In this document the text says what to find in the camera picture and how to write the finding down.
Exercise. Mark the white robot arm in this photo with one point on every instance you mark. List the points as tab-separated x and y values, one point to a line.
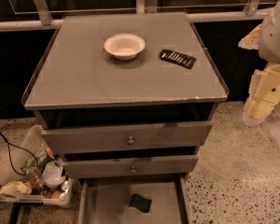
269	45

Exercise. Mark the grey drawer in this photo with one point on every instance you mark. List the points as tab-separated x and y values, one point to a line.
132	166
106	200
126	137

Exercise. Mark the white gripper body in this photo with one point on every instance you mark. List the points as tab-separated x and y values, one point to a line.
276	36

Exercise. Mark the grey drawer cabinet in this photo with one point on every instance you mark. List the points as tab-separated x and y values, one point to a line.
79	84

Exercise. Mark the metal railing frame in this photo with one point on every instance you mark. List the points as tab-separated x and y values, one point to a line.
35	14

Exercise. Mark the grey middle drawer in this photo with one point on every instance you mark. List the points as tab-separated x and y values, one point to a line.
132	166

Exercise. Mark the grey top drawer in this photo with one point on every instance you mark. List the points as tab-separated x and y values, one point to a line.
126	137

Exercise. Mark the green yellow sponge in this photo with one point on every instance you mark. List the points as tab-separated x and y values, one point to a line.
140	204

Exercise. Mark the grey bottom drawer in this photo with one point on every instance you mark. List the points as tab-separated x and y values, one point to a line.
106	200

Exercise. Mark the clear plastic bin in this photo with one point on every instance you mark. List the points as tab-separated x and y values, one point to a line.
29	161

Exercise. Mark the white cup in bin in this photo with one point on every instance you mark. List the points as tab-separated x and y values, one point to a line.
53	176

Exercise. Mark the white paper bowl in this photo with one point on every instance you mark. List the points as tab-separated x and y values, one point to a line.
124	46

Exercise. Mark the yellow banana in bin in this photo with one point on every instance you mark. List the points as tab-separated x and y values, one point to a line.
15	189

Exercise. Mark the black drill bit case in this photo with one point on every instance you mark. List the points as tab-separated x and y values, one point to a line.
177	58

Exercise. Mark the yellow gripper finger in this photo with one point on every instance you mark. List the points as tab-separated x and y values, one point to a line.
255	112
250	41

